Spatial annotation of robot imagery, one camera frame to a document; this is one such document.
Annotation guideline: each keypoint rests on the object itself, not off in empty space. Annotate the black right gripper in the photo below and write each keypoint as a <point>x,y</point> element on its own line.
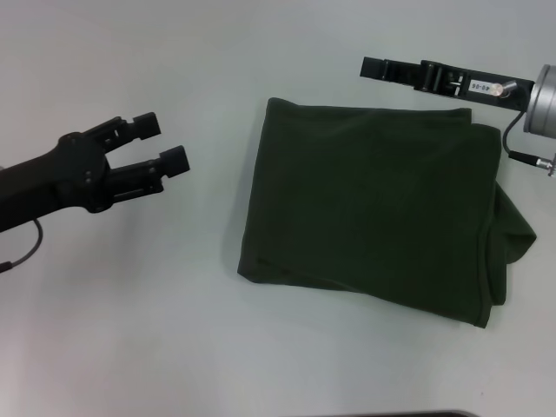
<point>478,87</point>

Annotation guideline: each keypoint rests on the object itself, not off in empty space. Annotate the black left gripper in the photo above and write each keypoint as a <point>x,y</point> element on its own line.
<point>48,180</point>

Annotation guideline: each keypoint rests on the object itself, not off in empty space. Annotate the dark green printed t-shirt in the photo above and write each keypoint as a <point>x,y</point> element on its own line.
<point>373,208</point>

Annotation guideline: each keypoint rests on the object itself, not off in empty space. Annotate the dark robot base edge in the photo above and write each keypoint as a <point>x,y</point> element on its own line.
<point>430,414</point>

